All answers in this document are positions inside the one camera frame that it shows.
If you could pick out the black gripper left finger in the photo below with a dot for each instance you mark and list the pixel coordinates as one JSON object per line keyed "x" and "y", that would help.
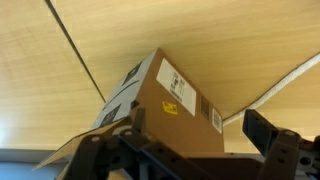
{"x": 93, "y": 156}

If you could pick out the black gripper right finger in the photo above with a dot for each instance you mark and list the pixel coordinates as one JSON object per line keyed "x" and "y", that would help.
{"x": 283, "y": 153}

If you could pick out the open cardboard shipping box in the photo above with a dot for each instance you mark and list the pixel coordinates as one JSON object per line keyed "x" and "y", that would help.
{"x": 173, "y": 126}

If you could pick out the grey upholstered bench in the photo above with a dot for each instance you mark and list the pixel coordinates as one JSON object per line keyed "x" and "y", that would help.
{"x": 20, "y": 166}

